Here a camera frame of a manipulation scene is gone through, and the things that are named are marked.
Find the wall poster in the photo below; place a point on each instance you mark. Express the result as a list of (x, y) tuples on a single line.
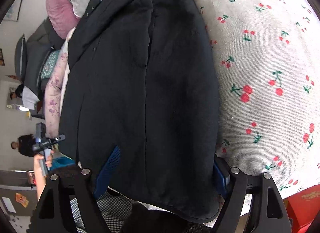
[(20, 97)]

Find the orange card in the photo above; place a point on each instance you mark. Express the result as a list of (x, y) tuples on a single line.
[(22, 199)]

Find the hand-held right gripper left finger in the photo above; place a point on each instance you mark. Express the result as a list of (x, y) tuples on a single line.
[(110, 165)]

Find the teal patterned cushion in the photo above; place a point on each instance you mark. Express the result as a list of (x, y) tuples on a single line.
[(48, 65)]

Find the person's left forearm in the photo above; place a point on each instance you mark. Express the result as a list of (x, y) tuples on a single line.
[(40, 185)]

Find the black white checked cloth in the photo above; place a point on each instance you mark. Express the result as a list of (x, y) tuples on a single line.
[(112, 210)]

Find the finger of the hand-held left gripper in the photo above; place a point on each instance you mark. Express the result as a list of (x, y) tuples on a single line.
[(58, 139)]

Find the black coat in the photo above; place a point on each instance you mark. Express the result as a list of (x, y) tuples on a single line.
[(150, 97)]

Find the person's left hand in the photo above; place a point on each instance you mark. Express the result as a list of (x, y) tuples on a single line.
[(49, 159)]

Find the framed wall picture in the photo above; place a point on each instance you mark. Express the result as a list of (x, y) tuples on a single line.
[(13, 8)]

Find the red box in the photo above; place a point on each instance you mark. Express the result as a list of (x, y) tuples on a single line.
[(305, 210)]

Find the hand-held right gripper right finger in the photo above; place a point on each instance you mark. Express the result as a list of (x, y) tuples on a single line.
[(221, 178)]

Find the teal bin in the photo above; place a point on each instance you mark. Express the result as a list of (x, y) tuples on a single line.
[(62, 164)]

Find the pink floral quilt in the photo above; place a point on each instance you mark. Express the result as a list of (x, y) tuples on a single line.
[(53, 97)]

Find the cherry print bedsheet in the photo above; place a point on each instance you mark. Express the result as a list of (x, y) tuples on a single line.
[(262, 47)]

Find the pink pillow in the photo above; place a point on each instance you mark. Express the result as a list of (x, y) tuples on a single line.
[(60, 10)]

